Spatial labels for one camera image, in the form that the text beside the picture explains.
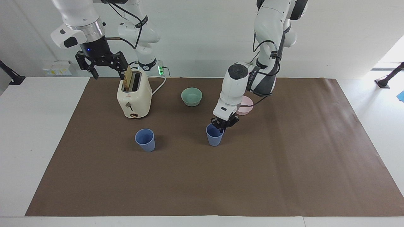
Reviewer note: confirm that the cream toaster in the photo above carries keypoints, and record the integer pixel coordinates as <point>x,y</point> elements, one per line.
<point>134,101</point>

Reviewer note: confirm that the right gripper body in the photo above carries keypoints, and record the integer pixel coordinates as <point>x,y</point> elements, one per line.
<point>96,47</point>

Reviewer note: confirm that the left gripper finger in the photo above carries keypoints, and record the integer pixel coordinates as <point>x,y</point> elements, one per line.
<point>217,123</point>
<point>233,120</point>

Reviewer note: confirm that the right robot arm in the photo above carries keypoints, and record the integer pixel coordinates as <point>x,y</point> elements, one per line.
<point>79,12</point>

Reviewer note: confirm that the green bowl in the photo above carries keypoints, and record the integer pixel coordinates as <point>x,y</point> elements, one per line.
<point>191,97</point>

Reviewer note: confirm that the pink bowl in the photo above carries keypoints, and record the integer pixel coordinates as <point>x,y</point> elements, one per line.
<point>247,108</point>

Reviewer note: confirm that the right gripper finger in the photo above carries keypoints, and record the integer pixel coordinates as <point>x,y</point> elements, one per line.
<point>119,61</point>
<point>84,61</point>

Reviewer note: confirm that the blue cup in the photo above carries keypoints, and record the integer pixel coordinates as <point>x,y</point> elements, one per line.
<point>145,142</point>
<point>214,140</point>

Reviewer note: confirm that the black stand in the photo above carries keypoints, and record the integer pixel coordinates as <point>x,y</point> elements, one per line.
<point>383,82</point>
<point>14,78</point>

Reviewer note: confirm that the toast slice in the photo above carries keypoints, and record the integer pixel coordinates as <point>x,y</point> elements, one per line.
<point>127,78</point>

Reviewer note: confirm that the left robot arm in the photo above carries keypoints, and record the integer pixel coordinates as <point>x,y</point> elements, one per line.
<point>271,19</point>

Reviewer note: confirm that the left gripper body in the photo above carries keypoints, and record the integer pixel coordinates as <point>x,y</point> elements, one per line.
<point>226,119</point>

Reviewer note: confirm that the blue object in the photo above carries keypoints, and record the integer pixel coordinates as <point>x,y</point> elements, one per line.
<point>401,96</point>

